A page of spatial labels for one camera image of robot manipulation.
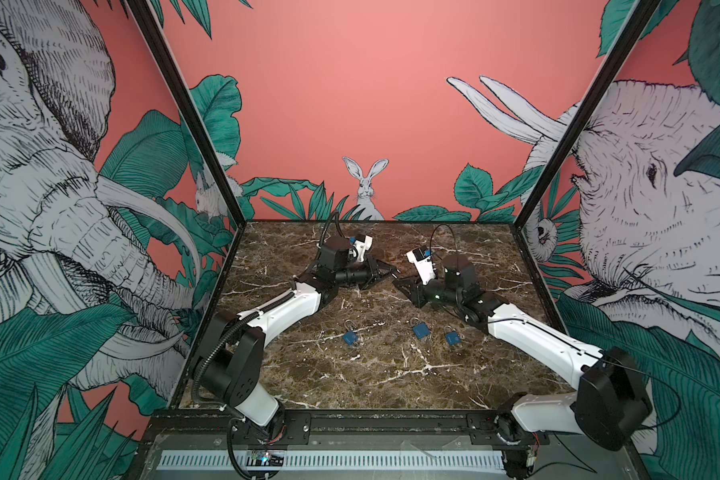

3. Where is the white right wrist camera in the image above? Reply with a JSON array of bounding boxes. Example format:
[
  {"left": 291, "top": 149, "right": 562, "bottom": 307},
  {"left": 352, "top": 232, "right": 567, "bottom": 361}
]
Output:
[{"left": 406, "top": 246, "right": 437, "bottom": 285}]

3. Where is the large blue padlock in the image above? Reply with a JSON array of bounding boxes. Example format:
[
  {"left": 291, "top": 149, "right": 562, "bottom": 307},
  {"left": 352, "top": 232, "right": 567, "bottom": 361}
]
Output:
[{"left": 411, "top": 321, "right": 431, "bottom": 340}]

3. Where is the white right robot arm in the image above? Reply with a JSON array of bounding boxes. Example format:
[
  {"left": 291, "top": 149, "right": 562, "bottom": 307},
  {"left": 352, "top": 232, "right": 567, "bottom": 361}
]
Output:
[{"left": 394, "top": 247, "right": 653, "bottom": 451}]

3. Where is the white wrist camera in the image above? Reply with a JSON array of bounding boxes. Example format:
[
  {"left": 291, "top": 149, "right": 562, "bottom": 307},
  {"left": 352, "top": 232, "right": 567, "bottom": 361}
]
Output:
[
  {"left": 406, "top": 246, "right": 437, "bottom": 285},
  {"left": 349, "top": 234, "right": 373, "bottom": 263}
]

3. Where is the black front mounting rail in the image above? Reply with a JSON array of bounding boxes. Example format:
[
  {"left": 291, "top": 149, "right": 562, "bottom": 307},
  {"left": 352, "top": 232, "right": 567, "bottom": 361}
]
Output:
[{"left": 143, "top": 409, "right": 549, "bottom": 449}]

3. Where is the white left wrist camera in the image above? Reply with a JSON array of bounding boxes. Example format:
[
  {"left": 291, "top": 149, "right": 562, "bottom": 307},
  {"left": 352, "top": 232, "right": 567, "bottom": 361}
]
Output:
[{"left": 349, "top": 234, "right": 373, "bottom": 263}]

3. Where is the small circuit board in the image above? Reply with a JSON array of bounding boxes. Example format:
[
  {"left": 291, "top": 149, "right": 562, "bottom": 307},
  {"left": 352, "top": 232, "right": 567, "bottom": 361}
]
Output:
[{"left": 245, "top": 450, "right": 286, "bottom": 470}]

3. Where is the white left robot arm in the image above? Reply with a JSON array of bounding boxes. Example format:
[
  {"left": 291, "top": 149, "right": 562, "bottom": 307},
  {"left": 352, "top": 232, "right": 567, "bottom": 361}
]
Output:
[{"left": 189, "top": 235, "right": 398, "bottom": 436}]

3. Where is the black right corner post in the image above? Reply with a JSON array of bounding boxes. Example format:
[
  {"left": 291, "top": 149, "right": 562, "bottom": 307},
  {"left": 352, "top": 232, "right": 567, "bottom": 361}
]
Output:
[{"left": 512, "top": 0, "right": 660, "bottom": 230}]

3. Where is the white perforated strip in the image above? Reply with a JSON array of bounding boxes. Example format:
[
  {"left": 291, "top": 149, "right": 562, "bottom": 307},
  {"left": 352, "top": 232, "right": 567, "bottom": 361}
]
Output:
[{"left": 156, "top": 450, "right": 505, "bottom": 473}]

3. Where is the black left corner post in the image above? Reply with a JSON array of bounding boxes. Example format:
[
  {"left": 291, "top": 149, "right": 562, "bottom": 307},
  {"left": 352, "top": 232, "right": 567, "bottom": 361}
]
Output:
[{"left": 127, "top": 0, "right": 247, "bottom": 230}]

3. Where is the black corner post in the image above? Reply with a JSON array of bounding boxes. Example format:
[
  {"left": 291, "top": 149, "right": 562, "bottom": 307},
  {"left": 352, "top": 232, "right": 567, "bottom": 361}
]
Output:
[
  {"left": 512, "top": 0, "right": 660, "bottom": 230},
  {"left": 127, "top": 0, "right": 247, "bottom": 230}
]

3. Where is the black corrugated left cable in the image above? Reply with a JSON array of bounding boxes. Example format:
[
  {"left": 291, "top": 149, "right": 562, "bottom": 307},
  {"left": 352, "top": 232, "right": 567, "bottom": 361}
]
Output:
[{"left": 190, "top": 293, "right": 295, "bottom": 406}]

